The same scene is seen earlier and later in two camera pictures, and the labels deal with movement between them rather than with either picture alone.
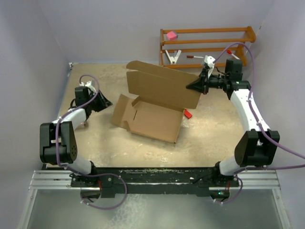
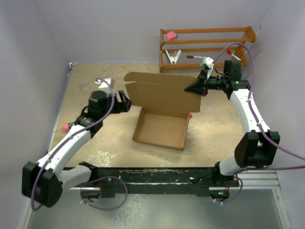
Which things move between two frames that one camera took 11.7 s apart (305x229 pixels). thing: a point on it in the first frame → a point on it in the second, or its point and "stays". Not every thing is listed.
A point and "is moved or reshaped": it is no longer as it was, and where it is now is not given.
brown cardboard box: x=160 y=97 is moved or reshaped
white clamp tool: x=173 y=60 stays
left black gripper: x=103 y=102 → x=123 y=107
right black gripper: x=200 y=84 stays
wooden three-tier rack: x=241 y=48 stays
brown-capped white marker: x=193 y=56 stays
